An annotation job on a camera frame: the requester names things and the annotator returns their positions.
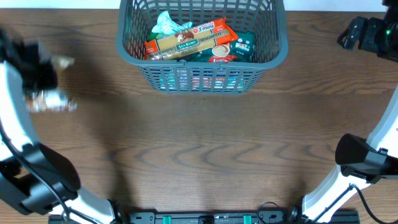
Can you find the green Nescafe coffee bag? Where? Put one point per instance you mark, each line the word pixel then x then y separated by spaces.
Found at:
pixel 240 50

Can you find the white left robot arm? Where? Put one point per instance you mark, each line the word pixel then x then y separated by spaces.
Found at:
pixel 34 177

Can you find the Kleenex tissue multipack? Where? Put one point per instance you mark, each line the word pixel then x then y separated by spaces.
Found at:
pixel 182 80

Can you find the red spaghetti pasta package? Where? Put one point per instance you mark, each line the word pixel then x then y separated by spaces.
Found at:
pixel 190 41

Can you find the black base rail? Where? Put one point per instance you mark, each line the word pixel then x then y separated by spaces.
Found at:
pixel 264 215

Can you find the grey plastic basket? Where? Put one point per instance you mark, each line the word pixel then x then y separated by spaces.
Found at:
pixel 266 19

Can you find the beige PanTree snack bag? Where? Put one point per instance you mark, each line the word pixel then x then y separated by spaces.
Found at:
pixel 55 99

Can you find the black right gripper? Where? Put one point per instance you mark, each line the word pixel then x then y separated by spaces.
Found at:
pixel 354 34

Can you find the green lid jar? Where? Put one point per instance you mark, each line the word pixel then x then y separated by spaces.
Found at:
pixel 152 36

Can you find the teal small packet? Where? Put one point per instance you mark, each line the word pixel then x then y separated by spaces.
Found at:
pixel 166 26

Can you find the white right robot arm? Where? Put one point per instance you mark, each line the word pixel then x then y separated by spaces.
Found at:
pixel 358 148

